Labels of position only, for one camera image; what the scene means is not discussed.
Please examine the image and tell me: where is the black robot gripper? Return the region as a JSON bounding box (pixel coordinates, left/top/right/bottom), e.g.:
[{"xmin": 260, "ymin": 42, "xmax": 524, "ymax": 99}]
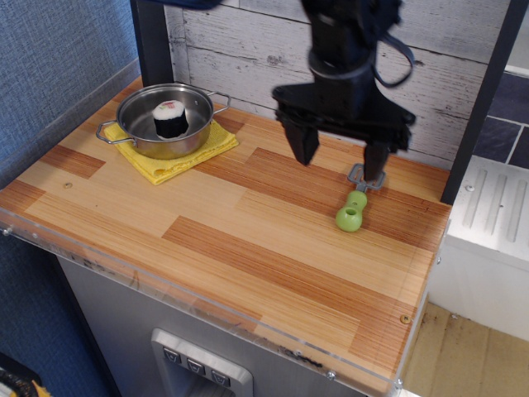
[{"xmin": 272, "ymin": 72, "xmax": 415, "ymax": 181}]

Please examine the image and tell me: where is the green handled grey spatula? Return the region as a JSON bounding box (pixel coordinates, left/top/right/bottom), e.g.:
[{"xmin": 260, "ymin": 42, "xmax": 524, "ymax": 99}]
[{"xmin": 335, "ymin": 163, "xmax": 386, "ymax": 232}]

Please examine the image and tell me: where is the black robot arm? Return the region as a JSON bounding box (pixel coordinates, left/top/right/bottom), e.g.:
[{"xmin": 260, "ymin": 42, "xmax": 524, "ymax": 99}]
[{"xmin": 272, "ymin": 1, "xmax": 416, "ymax": 182}]

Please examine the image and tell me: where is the toy sushi roll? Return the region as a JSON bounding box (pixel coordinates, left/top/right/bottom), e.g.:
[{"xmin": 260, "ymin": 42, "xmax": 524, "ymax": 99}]
[{"xmin": 152, "ymin": 100, "xmax": 188, "ymax": 140}]

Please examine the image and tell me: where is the stainless steel pot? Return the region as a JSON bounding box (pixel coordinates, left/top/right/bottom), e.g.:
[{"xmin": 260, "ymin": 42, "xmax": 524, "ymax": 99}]
[{"xmin": 96, "ymin": 83, "xmax": 218, "ymax": 160}]

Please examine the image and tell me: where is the white toy sink unit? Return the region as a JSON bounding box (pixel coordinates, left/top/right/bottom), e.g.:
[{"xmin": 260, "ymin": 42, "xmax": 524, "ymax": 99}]
[{"xmin": 427, "ymin": 156, "xmax": 528, "ymax": 340}]

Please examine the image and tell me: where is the yellow cloth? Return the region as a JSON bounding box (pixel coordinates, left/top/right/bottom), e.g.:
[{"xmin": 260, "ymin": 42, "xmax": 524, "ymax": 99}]
[{"xmin": 102, "ymin": 120, "xmax": 240, "ymax": 186}]

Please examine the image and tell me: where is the clear acrylic table guard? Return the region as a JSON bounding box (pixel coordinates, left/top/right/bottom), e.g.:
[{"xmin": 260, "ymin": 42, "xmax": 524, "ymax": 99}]
[{"xmin": 1, "ymin": 201, "xmax": 449, "ymax": 396}]

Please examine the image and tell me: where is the silver dispenser button panel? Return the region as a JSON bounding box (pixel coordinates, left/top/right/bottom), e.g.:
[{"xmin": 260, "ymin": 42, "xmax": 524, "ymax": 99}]
[{"xmin": 151, "ymin": 328, "xmax": 254, "ymax": 396}]

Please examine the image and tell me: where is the grey toy fridge cabinet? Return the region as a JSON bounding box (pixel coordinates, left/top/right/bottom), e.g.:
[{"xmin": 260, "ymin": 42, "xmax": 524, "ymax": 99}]
[{"xmin": 60, "ymin": 258, "xmax": 397, "ymax": 396}]

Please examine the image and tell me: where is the yellow object bottom left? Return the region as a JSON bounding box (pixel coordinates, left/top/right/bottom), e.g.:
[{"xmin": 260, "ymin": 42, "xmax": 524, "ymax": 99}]
[{"xmin": 1, "ymin": 369, "xmax": 51, "ymax": 397}]

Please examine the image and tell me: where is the dark vertical post right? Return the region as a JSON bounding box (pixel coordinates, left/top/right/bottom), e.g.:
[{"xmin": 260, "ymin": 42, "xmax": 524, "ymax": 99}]
[{"xmin": 441, "ymin": 0, "xmax": 528, "ymax": 205}]

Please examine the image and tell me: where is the dark vertical post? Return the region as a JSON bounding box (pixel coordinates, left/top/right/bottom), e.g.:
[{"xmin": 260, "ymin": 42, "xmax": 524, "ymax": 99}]
[
  {"xmin": 441, "ymin": 0, "xmax": 528, "ymax": 205},
  {"xmin": 130, "ymin": 0, "xmax": 174, "ymax": 87}
]

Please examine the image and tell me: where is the dark vertical post left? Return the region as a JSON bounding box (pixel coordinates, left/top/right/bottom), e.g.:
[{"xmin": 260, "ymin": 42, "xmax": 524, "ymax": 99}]
[{"xmin": 130, "ymin": 0, "xmax": 174, "ymax": 87}]

